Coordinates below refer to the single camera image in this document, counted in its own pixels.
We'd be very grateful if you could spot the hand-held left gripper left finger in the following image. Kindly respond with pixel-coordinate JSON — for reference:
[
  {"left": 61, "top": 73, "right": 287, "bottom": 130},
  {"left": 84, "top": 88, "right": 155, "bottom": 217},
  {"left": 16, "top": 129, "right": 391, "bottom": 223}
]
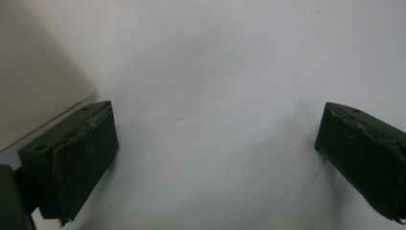
[{"left": 17, "top": 100, "right": 120, "bottom": 227}]

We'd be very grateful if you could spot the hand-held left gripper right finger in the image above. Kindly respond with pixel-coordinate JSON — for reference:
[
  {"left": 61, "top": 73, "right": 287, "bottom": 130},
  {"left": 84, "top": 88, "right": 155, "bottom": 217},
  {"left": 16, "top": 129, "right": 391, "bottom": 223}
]
[{"left": 314, "top": 102, "right": 406, "bottom": 224}]

